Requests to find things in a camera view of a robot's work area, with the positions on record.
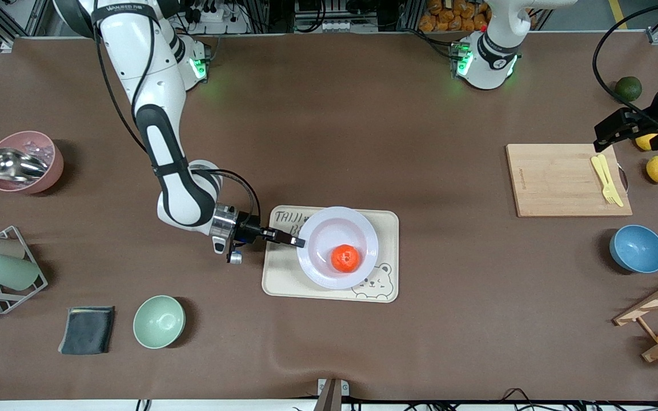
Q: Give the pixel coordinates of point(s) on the orange mandarin fruit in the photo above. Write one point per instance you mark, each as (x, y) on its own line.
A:
(345, 258)

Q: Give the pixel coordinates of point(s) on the shiny metal scoop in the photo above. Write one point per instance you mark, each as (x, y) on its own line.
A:
(15, 164)

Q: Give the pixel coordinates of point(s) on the dark green avocado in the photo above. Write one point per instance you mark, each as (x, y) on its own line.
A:
(630, 88)

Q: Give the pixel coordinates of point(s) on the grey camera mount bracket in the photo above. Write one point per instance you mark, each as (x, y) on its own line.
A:
(332, 394)

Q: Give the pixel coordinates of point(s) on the wooden cutting board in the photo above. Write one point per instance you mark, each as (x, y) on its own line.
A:
(557, 182)

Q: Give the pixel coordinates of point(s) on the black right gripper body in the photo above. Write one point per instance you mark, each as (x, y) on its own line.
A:
(247, 228)

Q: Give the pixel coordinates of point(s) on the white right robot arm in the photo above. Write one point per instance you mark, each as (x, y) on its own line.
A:
(183, 200)

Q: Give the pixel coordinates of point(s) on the dark grey folded cloth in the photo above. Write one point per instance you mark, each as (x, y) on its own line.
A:
(86, 330)

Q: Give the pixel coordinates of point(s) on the mint green bowl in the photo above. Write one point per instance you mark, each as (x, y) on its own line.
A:
(159, 321)

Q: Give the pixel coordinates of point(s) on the lavender round plate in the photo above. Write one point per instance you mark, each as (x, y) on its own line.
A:
(334, 228)

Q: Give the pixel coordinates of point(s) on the beige bear print tray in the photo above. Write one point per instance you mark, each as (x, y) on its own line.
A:
(283, 277)

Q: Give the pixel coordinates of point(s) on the blue bowl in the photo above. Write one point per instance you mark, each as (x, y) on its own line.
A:
(638, 248)

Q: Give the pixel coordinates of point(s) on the white power strip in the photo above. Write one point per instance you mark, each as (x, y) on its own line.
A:
(215, 20)

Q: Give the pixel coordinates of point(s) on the bag of orange fruits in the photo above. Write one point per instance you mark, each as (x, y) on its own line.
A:
(449, 17)

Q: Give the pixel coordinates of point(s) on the pink bowl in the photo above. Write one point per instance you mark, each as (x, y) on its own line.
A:
(52, 171)

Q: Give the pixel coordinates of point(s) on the wooden mug rack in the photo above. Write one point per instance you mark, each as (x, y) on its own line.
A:
(657, 299)

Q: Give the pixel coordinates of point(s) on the mint green cup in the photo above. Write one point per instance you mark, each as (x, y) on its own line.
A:
(9, 271)

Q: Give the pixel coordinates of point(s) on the yellow plastic fork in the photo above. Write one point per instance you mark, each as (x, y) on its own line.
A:
(598, 171)

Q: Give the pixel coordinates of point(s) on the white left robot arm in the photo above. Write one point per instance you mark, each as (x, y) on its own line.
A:
(486, 68)

